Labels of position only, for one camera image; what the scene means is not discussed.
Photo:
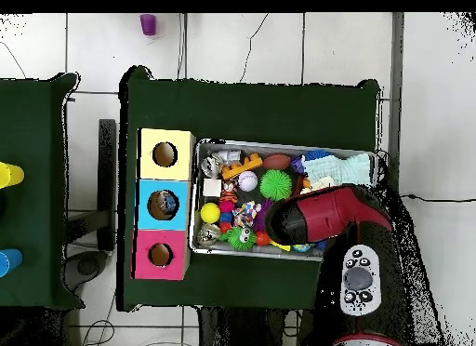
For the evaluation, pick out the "orange plastic block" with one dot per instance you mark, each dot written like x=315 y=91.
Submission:
x=240 y=169

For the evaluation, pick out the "black upright stand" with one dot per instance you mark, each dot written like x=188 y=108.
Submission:
x=107 y=175

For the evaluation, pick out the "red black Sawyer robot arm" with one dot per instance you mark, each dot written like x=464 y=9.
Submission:
x=327 y=212

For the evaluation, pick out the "shallow mesh bin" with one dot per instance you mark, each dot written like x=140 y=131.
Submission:
x=256 y=149

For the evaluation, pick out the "blue cup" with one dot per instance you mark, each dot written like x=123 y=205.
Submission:
x=11 y=259

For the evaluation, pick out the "wooden box with three holes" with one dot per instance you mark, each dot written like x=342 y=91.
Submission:
x=174 y=219

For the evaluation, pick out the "brown toy football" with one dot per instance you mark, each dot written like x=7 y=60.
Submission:
x=277 y=162

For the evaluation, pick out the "purple cup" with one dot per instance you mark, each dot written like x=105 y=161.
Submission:
x=148 y=25

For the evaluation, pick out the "green spiky ball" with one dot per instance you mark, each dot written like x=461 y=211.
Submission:
x=276 y=185

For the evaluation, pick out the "cream knitted cloth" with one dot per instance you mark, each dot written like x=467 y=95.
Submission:
x=323 y=183

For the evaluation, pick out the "dark grey oval pad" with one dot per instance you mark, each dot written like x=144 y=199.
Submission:
x=87 y=268

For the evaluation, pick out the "light blue knitted cloth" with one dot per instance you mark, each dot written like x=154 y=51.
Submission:
x=353 y=167

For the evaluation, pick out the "colourful printed wrapper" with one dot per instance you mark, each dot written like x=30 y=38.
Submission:
x=245 y=214

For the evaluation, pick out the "white baseball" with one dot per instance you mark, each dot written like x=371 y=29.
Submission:
x=247 y=181

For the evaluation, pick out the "yellow ball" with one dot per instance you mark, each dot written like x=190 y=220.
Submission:
x=210 y=213

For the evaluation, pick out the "crushed silver can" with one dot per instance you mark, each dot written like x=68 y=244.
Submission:
x=212 y=164

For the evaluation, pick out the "crushed clear plastic bottle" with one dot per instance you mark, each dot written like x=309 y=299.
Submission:
x=165 y=204

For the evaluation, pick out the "yellow cup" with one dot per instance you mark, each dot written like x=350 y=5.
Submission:
x=13 y=175

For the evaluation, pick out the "green spiky monster toy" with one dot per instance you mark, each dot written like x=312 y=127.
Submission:
x=240 y=239

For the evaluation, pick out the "dark green tablecloth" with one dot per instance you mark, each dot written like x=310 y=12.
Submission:
x=33 y=137
x=260 y=111

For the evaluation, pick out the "wooden cube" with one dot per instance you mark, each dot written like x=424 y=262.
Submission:
x=212 y=187

